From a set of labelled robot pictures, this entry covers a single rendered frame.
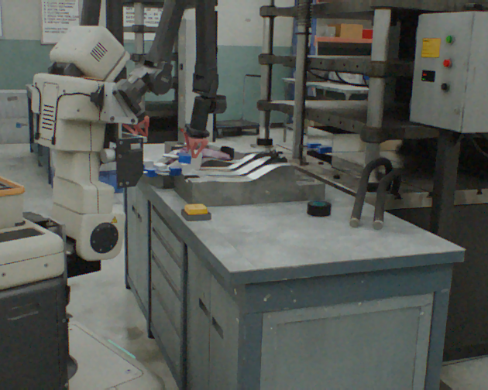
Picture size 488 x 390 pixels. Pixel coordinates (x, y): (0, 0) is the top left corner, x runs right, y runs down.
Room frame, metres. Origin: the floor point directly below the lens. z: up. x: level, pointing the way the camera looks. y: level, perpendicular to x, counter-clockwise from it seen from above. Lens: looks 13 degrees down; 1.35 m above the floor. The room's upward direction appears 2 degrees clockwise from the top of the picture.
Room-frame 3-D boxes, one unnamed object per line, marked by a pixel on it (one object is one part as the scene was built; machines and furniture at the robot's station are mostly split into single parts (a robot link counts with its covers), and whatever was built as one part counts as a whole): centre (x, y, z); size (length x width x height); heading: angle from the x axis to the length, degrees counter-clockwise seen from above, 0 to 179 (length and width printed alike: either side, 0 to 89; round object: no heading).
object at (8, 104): (8.35, 2.92, 0.49); 0.60 x 0.42 x 0.33; 109
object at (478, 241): (3.17, -0.66, 0.36); 1.30 x 0.85 x 0.72; 19
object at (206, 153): (2.62, 0.17, 0.90); 0.26 x 0.18 x 0.08; 127
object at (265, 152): (2.32, -0.01, 0.92); 0.35 x 0.16 x 0.09; 109
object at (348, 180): (3.17, -0.66, 0.76); 1.30 x 0.84 x 0.07; 19
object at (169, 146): (3.07, 0.26, 0.84); 0.20 x 0.15 x 0.07; 109
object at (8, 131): (8.34, 2.92, 0.16); 0.60 x 0.42 x 0.33; 109
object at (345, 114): (3.16, -0.67, 0.96); 1.29 x 0.83 x 0.18; 19
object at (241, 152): (2.63, 0.17, 0.86); 0.50 x 0.26 x 0.11; 127
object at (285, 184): (2.32, -0.03, 0.87); 0.50 x 0.26 x 0.14; 109
